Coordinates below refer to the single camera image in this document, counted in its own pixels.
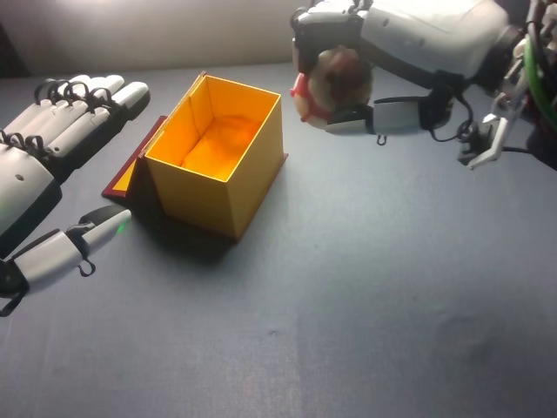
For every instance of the red box with yellow inside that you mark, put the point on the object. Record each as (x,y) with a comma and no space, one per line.
(196,196)

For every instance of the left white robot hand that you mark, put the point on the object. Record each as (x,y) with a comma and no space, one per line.
(26,187)

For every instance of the toy strawberry cake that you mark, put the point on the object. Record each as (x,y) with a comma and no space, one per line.
(344,87)

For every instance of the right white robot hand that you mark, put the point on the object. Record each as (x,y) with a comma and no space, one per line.
(435,30)

